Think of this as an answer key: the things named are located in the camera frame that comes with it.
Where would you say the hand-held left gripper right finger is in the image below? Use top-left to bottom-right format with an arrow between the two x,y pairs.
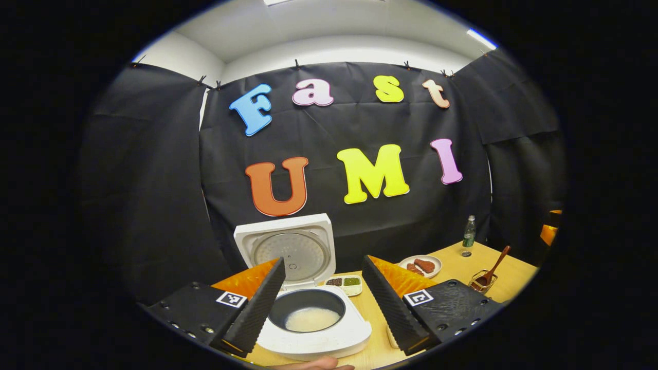
361,254 -> 503,356

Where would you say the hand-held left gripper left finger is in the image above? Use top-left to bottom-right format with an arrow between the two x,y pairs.
147,257 -> 286,359

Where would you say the white rice cooker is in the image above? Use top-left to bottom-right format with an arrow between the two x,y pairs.
234,213 -> 372,361

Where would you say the white rice portion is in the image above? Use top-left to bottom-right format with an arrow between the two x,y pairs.
284,307 -> 341,332

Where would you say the brown wooden spoon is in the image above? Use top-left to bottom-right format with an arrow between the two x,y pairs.
476,245 -> 511,287

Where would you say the white condiment dish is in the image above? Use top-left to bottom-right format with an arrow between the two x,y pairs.
324,275 -> 363,297

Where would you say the round white plate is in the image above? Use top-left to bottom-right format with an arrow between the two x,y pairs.
398,255 -> 443,279

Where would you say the green glass bottle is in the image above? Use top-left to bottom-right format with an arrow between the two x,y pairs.
461,215 -> 477,257

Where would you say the black backdrop cloth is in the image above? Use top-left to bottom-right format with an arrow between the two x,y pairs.
77,49 -> 566,304

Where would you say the small ceiling light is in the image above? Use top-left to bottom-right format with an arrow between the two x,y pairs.
467,28 -> 498,50

